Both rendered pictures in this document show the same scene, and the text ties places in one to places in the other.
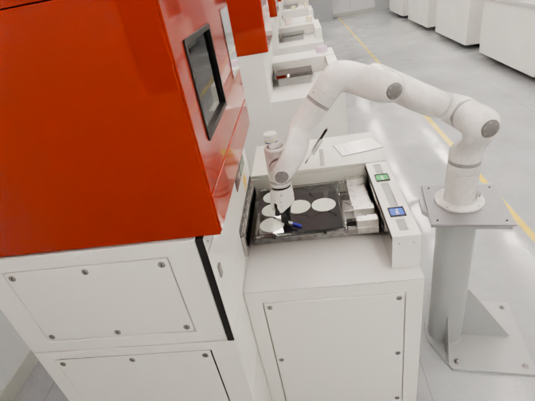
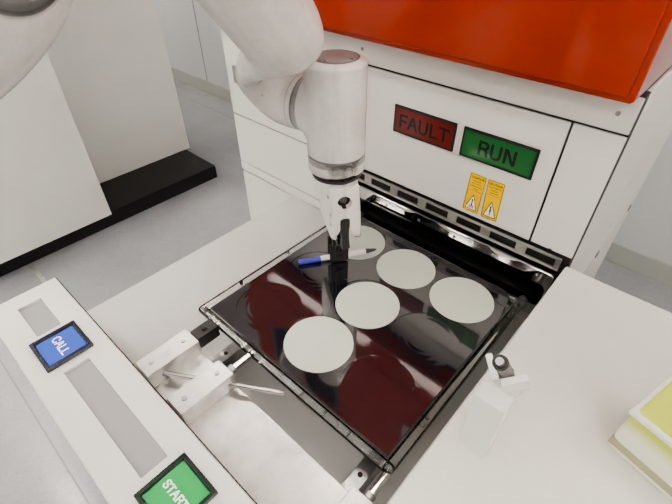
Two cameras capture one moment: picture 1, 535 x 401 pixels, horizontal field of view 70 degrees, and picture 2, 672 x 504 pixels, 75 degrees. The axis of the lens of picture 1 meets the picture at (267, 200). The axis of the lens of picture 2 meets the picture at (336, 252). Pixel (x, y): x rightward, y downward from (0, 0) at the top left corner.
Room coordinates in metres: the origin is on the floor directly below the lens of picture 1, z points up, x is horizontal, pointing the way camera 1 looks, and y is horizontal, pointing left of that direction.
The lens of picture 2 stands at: (1.60, -0.55, 1.41)
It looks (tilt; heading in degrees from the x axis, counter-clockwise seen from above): 40 degrees down; 124
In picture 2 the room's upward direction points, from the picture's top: straight up
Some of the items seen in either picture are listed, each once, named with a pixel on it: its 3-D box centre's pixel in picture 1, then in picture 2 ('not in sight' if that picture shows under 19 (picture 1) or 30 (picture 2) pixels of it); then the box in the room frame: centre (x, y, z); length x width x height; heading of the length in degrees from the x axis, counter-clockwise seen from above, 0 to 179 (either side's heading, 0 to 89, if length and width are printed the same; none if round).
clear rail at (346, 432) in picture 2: (341, 203); (281, 376); (1.35, -0.30, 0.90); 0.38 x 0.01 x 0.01; 171
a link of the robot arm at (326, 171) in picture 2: (280, 181); (336, 160); (1.28, -0.06, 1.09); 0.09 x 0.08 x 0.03; 137
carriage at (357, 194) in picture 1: (361, 204); (243, 440); (1.35, -0.39, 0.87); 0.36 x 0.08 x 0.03; 171
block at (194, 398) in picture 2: (363, 208); (203, 391); (1.27, -0.38, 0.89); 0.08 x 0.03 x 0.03; 81
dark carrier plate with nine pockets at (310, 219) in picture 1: (298, 208); (365, 303); (1.37, -0.12, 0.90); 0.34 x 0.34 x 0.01; 81
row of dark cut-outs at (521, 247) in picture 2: (245, 203); (437, 209); (1.39, 0.09, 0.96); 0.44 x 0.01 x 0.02; 171
